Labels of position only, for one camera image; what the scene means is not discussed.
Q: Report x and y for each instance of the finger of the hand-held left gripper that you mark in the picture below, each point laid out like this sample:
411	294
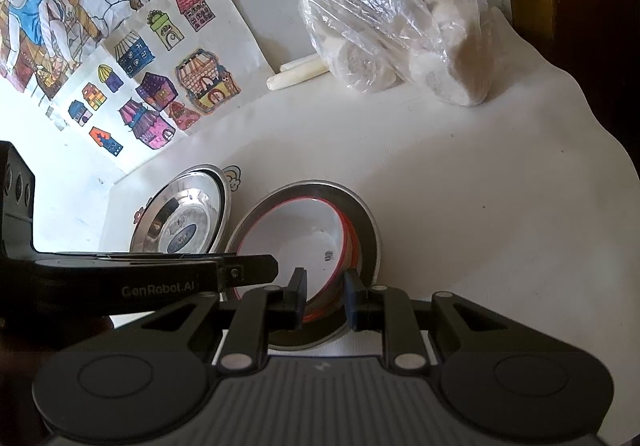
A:
250	270

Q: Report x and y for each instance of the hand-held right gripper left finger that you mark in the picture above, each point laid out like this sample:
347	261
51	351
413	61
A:
296	300

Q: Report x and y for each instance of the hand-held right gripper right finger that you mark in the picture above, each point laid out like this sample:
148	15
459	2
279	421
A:
352	302

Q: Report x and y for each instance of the white bowl with red rim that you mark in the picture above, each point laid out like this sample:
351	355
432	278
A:
290	246
354	246

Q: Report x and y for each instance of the stainless steel bowl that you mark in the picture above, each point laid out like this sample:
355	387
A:
369	236

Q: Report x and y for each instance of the large stainless steel plate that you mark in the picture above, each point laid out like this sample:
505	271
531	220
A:
180	221

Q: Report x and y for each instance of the cream table cloth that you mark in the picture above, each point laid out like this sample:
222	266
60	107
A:
475	201

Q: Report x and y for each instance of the white stick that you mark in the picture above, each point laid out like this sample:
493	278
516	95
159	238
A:
297	76
297	62

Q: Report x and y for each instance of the coloured houses drawing paper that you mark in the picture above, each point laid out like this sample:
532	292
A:
150	51

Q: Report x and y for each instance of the clear plastic bag of dough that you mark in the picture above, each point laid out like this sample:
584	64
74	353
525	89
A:
400	26

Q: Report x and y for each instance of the coloured figures drawing paper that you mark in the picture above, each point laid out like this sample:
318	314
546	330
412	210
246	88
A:
50	1

